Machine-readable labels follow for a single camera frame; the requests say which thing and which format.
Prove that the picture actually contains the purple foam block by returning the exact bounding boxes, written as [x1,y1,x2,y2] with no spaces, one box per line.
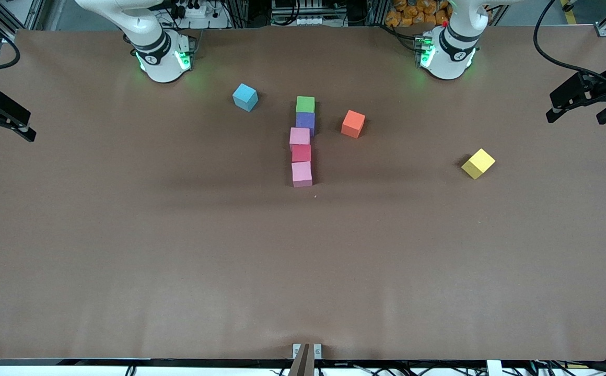
[296,112,317,137]

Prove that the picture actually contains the pink foam block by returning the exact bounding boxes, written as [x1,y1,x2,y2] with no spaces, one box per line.
[291,161,314,188]
[289,127,311,152]

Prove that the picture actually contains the yellow foam block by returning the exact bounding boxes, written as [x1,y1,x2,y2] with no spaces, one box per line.
[461,148,496,180]

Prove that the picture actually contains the pile of orange fruit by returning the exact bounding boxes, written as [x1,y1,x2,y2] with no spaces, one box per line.
[385,0,452,28]

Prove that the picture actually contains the white power strip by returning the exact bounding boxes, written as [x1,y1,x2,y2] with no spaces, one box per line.
[170,0,230,29]

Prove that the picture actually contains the orange foam block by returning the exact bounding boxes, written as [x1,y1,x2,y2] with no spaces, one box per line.
[341,110,366,139]

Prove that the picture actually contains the blue foam block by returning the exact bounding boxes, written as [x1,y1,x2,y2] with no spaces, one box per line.
[232,83,259,112]

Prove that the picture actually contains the grey metal equipment rack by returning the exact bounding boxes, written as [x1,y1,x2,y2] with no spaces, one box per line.
[232,0,387,28]

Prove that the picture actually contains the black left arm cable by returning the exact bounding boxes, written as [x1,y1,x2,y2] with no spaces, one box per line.
[533,0,606,87]

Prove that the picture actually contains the tangled black floor cables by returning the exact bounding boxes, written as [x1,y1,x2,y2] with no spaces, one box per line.
[261,351,606,376]

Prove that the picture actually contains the brown wooden post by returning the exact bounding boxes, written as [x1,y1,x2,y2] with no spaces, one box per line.
[288,343,316,376]

